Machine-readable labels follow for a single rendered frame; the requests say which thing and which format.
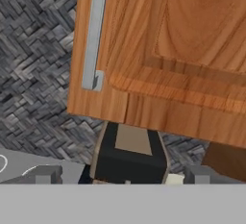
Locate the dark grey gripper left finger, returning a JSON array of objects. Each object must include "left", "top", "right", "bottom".
[{"left": 1, "top": 164, "right": 63, "bottom": 185}]

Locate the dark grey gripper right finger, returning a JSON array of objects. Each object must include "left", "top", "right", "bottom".
[{"left": 184, "top": 164, "right": 242, "bottom": 185}]

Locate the wooden cabinet door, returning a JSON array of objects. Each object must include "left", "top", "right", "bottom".
[{"left": 66, "top": 0, "right": 246, "bottom": 149}]

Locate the small cream object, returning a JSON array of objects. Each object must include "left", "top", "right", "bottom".
[{"left": 165, "top": 173, "right": 186, "bottom": 185}]

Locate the grey hob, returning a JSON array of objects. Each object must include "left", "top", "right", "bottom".
[{"left": 0, "top": 146, "right": 86, "bottom": 185}]

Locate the dark brown wooden object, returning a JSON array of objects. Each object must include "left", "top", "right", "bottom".
[{"left": 201, "top": 140, "right": 246, "bottom": 184}]

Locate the black box with tan panel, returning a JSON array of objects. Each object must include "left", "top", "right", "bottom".
[{"left": 88, "top": 120, "right": 170, "bottom": 185}]

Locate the grey metal cabinet door handle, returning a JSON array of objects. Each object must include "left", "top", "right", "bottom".
[{"left": 81, "top": 0, "right": 120, "bottom": 93}]

